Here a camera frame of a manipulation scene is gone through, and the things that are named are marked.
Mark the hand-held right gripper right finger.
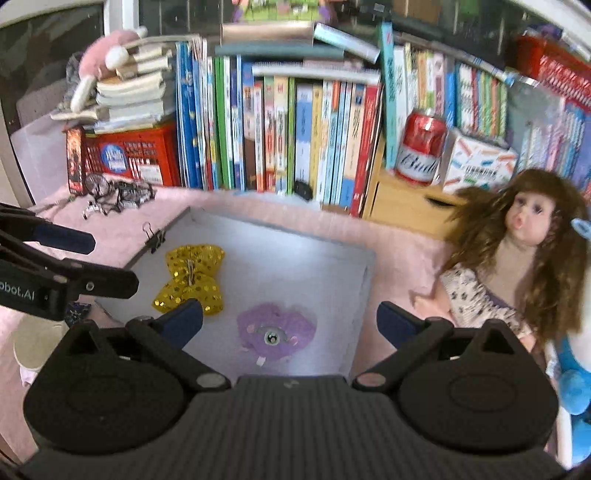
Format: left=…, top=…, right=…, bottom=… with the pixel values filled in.
left=352, top=301, right=533, bottom=393

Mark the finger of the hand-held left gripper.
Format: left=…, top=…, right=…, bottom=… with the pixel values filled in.
left=0, top=233, right=140, bottom=301
left=0, top=202, right=97, bottom=256

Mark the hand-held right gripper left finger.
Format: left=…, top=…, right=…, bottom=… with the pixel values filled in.
left=60, top=299, right=232, bottom=394

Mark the dark floral cloth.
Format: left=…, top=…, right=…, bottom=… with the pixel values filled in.
left=64, top=302, right=96, bottom=329

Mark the yellow sequin bow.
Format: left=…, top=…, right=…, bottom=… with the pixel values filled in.
left=152, top=245, right=226, bottom=317

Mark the purple plush piece with eye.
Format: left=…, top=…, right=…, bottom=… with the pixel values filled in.
left=236, top=302, right=318, bottom=366

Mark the grey storage box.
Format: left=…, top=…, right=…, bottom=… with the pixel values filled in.
left=95, top=206, right=377, bottom=384

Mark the pink blanket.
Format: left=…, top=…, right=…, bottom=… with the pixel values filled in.
left=0, top=184, right=591, bottom=464

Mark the cream round object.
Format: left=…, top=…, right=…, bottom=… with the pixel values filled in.
left=12, top=318, right=71, bottom=371

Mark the miniature metal bicycle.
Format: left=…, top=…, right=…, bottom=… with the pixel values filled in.
left=111, top=180, right=156, bottom=210
left=83, top=174, right=116, bottom=220

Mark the black binder clip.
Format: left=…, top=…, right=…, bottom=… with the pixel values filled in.
left=142, top=222, right=167, bottom=254

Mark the dark red slim book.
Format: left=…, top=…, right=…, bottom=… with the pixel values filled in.
left=65, top=128, right=87, bottom=197

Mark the red plastic basket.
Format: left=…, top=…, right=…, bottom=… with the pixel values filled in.
left=82, top=122, right=182, bottom=188

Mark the wooden drawer box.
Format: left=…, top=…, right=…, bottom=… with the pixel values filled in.
left=361, top=133, right=468, bottom=241

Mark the stack of worn paperback books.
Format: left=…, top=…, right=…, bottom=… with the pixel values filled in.
left=51, top=39, right=177, bottom=136

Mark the brown haired doll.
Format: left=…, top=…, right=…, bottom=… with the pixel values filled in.
left=412, top=168, right=591, bottom=357

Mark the red drink can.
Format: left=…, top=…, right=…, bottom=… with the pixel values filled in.
left=394, top=108, right=449, bottom=187

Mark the white framed window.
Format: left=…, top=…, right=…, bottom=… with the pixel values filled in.
left=0, top=0, right=139, bottom=206

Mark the white patterned cardboard box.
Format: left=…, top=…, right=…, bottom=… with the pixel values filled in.
left=441, top=128, right=519, bottom=195

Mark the pink plush toy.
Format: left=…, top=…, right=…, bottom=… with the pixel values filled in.
left=69, top=27, right=149, bottom=114

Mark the blue plush toy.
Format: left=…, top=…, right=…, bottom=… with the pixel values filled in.
left=549, top=332, right=591, bottom=468

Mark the row of upright colourful books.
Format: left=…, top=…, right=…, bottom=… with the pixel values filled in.
left=174, top=41, right=385, bottom=219

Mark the tall teal book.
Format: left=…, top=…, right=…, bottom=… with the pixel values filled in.
left=378, top=22, right=413, bottom=171

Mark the row of thin striped books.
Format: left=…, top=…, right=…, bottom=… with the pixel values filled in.
left=403, top=41, right=509, bottom=140

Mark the grey plastic bag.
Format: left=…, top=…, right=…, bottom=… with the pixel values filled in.
left=505, top=79, right=570, bottom=160

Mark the row of pale blue books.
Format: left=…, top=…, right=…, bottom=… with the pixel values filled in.
left=516, top=95, right=591, bottom=191

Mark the white spiral bound book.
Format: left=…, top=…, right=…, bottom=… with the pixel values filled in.
left=251, top=60, right=382, bottom=85

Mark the light blue flat book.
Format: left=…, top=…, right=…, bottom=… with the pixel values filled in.
left=313, top=22, right=383, bottom=64

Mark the dark green flat book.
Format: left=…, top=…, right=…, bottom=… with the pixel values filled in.
left=214, top=43, right=345, bottom=59

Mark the tan flat book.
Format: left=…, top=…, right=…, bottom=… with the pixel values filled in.
left=220, top=21, right=315, bottom=46

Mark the red crate with books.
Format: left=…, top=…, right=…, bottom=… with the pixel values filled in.
left=514, top=33, right=591, bottom=112

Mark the colourful toy block set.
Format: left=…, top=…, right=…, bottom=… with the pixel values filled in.
left=230, top=0, right=325, bottom=22

